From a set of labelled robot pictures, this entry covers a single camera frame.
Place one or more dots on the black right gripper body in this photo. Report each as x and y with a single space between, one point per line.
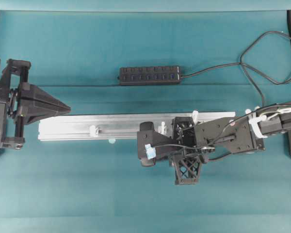
185 160

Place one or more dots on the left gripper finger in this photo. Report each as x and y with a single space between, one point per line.
33 97
32 112

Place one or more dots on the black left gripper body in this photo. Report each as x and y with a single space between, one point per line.
12 102

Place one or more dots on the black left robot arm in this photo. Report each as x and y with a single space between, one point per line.
10 126

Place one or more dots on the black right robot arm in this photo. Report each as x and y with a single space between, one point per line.
215 140

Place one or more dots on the black USB hub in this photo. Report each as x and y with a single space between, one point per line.
154 75

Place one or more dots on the left blue tape piece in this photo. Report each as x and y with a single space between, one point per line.
112 141

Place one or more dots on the aluminium extrusion rail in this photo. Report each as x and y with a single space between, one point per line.
118 126

